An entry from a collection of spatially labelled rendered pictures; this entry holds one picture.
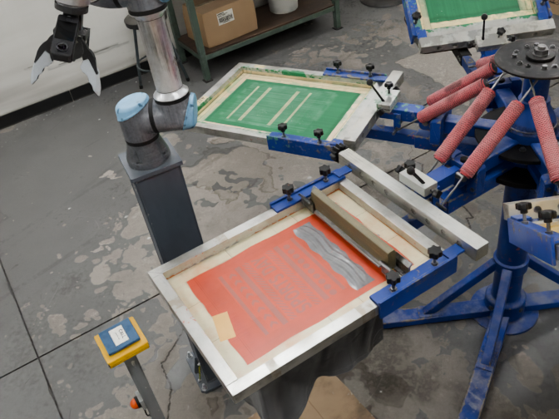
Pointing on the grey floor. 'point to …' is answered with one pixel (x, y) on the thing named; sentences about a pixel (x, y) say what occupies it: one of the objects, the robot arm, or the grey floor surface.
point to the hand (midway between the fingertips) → (65, 91)
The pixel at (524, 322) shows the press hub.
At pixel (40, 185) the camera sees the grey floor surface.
